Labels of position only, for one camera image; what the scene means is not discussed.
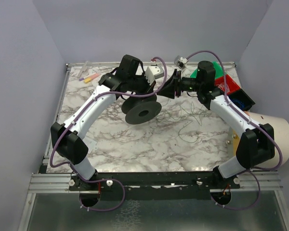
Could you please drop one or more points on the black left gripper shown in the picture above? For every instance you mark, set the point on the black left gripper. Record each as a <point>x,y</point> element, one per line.
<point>141,84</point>

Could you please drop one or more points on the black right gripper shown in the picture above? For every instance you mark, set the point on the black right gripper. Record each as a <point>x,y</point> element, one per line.
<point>178,83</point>

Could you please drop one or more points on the black cable spool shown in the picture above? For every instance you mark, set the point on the black cable spool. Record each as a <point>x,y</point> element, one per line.
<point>140,110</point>

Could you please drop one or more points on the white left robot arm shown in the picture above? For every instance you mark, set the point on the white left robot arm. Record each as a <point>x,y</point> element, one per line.
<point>67,138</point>

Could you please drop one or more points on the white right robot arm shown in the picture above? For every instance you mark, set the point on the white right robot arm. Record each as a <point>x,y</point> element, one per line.
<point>256,140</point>

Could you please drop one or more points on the green plastic bin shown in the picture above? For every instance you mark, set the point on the green plastic bin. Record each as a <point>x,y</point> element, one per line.
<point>218,71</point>

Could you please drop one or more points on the red plastic bin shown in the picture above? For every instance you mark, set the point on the red plastic bin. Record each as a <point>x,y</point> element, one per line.
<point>230,86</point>

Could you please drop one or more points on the black plastic bin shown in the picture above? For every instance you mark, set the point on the black plastic bin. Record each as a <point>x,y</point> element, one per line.
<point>241,100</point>

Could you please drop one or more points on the purple yellow pink markers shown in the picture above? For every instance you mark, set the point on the purple yellow pink markers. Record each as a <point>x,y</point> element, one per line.
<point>89,78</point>

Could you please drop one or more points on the clear plastic tube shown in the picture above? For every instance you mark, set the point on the clear plastic tube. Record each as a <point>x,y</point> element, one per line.
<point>83,69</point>

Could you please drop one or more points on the white paper label packet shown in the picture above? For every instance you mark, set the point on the white paper label packet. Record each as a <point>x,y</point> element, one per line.
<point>91,144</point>

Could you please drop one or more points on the large white cylinder bucket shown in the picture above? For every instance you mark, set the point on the large white cylinder bucket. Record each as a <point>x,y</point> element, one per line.
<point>281,134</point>

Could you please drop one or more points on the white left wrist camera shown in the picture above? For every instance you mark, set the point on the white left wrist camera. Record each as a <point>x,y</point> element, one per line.
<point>153,72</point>

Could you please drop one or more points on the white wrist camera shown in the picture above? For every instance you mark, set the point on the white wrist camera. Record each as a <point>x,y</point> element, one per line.
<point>153,72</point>
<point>180,62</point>

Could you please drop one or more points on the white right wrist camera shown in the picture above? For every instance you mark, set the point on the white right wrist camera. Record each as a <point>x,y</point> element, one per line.
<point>180,62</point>

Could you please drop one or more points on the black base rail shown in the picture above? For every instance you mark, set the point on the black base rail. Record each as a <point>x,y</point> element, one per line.
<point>152,185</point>

